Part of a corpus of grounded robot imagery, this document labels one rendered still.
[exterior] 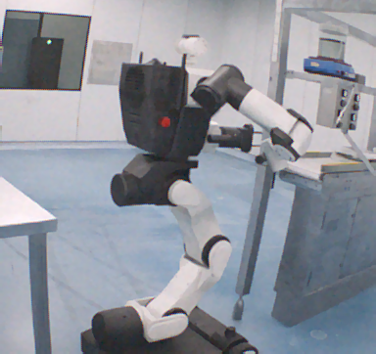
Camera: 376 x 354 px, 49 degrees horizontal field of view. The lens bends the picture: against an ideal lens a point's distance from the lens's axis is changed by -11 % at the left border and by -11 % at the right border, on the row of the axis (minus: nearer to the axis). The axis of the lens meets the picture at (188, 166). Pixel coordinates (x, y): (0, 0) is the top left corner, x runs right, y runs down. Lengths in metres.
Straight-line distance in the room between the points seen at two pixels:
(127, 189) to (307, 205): 1.07
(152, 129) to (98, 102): 5.41
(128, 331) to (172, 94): 0.89
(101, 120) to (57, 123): 0.73
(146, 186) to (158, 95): 0.30
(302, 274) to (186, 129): 1.16
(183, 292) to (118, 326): 0.31
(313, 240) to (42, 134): 4.97
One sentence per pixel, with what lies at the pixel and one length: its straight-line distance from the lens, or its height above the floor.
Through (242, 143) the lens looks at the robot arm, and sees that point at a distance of 1.90.
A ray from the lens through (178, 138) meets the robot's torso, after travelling 1.49.
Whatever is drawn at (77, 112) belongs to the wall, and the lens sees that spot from 6.72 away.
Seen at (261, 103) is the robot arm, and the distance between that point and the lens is 1.35.
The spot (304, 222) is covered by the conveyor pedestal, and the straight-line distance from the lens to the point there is 2.30.
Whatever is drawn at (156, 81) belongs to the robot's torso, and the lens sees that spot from 1.42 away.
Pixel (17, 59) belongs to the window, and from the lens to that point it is 6.37.
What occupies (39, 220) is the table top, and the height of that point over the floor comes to 0.89.
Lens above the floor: 1.26
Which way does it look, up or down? 12 degrees down
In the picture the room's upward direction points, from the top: 7 degrees clockwise
